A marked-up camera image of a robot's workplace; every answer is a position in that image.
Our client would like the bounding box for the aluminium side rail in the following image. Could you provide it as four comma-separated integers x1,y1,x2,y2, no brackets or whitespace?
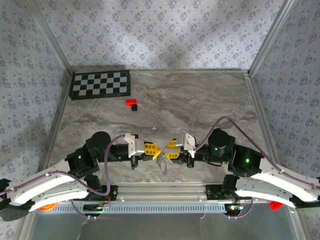
32,71,75,185
245,72,286,182

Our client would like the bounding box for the aluminium mounting rail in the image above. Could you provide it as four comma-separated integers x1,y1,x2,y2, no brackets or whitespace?
27,183,300,202

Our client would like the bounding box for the grey slotted cable duct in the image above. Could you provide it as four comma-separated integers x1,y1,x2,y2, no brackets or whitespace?
51,202,227,214

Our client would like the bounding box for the black white checkerboard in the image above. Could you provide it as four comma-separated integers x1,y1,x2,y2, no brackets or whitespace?
69,69,132,101

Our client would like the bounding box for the black controller board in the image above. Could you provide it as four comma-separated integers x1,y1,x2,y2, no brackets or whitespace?
225,203,244,218
83,203,105,218

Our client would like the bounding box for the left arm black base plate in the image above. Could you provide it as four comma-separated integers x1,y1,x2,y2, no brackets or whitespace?
84,184,118,201

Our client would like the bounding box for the aluminium back rail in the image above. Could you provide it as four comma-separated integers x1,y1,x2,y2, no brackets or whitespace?
72,68,251,75

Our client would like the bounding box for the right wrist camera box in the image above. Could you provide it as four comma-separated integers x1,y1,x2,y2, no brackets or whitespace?
176,132,197,159

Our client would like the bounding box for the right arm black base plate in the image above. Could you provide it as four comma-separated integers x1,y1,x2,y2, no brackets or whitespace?
205,184,252,201

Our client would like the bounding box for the aluminium frame post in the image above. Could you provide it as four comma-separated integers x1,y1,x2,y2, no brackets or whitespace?
248,0,299,75
24,0,75,75

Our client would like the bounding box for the large red toy brick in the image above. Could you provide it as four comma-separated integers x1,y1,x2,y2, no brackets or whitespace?
269,201,285,211

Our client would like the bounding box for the grey metal sheet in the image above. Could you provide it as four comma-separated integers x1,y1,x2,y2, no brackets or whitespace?
29,212,301,240

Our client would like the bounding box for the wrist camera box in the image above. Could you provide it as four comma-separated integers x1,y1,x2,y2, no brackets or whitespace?
176,132,197,159
123,132,146,159

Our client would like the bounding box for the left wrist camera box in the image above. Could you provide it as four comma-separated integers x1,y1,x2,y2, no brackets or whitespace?
123,132,146,159

